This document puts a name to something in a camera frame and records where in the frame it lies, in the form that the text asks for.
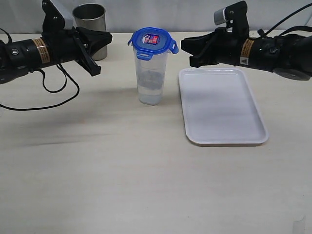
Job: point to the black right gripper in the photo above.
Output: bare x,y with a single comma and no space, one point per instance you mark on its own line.
225,49

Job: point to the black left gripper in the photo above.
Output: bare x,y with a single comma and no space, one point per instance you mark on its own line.
66,45

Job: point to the stainless steel cup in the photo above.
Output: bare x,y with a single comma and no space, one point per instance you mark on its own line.
90,16

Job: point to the clear tall plastic container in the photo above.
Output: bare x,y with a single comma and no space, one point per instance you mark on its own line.
150,75

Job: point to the blue snap-lock lid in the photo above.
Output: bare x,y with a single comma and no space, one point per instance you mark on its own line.
150,41

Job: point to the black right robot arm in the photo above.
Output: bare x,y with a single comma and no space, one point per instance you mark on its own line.
288,54

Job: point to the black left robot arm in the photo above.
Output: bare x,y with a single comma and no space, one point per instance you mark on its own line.
19,58

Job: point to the white rectangular plastic tray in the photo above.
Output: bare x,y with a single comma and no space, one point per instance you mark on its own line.
219,108

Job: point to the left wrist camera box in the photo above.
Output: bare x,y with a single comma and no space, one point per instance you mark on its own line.
57,17

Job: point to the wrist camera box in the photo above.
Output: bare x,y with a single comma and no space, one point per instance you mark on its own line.
57,17
235,17

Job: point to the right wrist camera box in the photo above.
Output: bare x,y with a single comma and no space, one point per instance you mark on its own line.
235,17

